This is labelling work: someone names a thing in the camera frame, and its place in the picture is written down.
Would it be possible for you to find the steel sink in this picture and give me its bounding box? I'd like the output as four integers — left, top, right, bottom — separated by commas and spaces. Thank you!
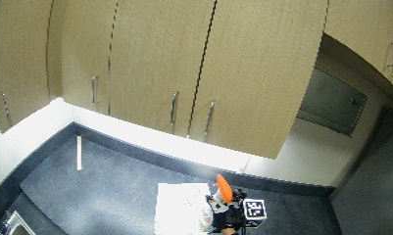
0, 210, 36, 235

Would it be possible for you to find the beige wooden cabinet door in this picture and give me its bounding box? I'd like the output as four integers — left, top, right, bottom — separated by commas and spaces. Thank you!
0, 0, 54, 134
323, 0, 393, 98
46, 0, 118, 116
187, 0, 330, 161
106, 0, 218, 138

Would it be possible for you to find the white cutting board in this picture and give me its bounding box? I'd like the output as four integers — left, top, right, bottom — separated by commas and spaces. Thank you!
153, 182, 214, 235

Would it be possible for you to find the grey metal wall panel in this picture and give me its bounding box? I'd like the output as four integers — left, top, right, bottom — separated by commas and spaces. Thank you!
295, 68, 367, 138

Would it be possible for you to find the white marker cube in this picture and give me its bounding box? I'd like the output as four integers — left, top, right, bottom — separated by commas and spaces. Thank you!
241, 198, 267, 229

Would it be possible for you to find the orange plastic plate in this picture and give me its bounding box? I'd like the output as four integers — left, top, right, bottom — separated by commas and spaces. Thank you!
215, 173, 234, 205

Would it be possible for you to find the metal cabinet handle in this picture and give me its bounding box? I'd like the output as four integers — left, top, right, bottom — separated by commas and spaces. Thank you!
382, 41, 393, 71
90, 75, 98, 106
0, 92, 13, 127
167, 91, 179, 127
202, 99, 217, 138

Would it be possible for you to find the white narrow strip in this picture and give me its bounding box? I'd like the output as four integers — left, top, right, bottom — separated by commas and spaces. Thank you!
76, 135, 84, 171

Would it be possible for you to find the white printed cup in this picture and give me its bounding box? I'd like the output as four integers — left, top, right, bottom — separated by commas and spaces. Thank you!
205, 193, 229, 213

